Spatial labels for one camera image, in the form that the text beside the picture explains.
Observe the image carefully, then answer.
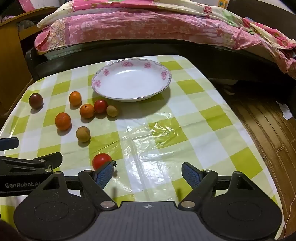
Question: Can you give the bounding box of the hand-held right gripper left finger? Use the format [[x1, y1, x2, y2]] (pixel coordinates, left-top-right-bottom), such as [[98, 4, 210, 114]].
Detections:
[[33, 161, 118, 210]]

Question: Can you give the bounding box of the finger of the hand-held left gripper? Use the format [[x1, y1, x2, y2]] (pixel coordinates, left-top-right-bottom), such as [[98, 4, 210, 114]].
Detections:
[[0, 137, 19, 152], [0, 152, 63, 175]]

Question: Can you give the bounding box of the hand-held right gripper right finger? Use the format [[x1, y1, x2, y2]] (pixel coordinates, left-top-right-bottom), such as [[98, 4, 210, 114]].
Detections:
[[178, 162, 263, 209]]

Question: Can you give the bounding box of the red cherry tomato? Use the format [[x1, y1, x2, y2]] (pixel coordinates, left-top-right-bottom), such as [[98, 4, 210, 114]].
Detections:
[[92, 153, 112, 171], [94, 99, 108, 114]]

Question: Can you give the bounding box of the orange tangerine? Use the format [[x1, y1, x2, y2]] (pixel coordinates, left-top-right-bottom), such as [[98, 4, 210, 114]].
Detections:
[[80, 104, 95, 119], [55, 112, 72, 131], [69, 91, 82, 106]]

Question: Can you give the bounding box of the brown longan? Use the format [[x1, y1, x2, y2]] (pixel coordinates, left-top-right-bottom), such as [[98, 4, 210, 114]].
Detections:
[[76, 126, 90, 142], [106, 105, 119, 117]]

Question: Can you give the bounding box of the white floral rimmed plate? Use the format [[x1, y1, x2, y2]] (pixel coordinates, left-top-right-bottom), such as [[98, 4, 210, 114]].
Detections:
[[92, 58, 172, 102]]

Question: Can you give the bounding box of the green checked plastic tablecloth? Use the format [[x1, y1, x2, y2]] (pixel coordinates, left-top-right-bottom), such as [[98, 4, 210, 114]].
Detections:
[[0, 55, 284, 241]]

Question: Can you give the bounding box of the wooden cabinet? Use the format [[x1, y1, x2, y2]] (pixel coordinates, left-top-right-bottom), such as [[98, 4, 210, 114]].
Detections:
[[0, 7, 58, 116]]

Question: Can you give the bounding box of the white shoe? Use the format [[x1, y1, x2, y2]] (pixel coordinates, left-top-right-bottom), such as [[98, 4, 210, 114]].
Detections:
[[216, 79, 240, 96]]

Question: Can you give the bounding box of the white paper scrap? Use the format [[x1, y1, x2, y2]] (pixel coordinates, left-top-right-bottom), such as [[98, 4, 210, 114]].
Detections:
[[276, 101, 293, 120]]

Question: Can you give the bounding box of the pink cloth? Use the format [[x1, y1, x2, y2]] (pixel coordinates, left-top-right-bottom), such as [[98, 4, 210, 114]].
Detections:
[[18, 0, 38, 11]]

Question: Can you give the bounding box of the pink floral quilt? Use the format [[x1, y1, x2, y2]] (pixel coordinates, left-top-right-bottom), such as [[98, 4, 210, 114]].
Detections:
[[18, 0, 296, 79]]

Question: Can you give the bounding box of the dark bed frame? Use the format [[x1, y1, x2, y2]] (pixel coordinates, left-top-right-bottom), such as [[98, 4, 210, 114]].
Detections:
[[25, 38, 296, 86]]

